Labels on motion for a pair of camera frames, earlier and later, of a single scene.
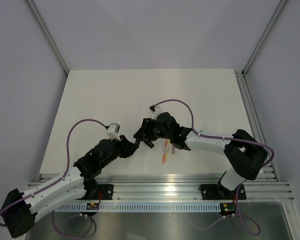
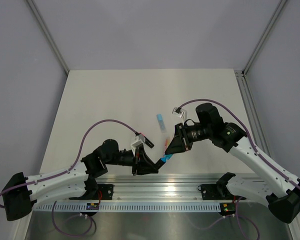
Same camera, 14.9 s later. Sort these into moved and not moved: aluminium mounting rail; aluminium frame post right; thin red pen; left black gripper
Moved: left black gripper
Not moved: aluminium mounting rail; aluminium frame post right; thin red pen
